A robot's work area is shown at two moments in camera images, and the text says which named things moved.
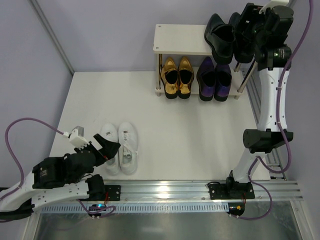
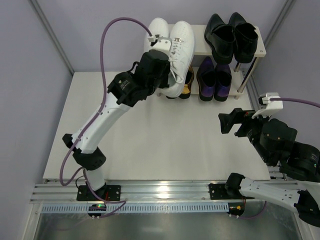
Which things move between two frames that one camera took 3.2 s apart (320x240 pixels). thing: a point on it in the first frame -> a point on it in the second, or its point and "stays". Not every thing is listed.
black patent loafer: x=245 y=39 stays
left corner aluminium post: x=52 y=34 stays
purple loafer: x=223 y=79 stays
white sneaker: x=128 y=153 -> x=182 y=35
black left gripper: x=95 y=150 -> x=163 y=78
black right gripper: x=247 y=18 -> x=241 y=124
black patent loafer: x=220 y=38 stays
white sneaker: x=110 y=131 -> x=158 y=26
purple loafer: x=206 y=77 stays
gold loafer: x=185 y=77 stays
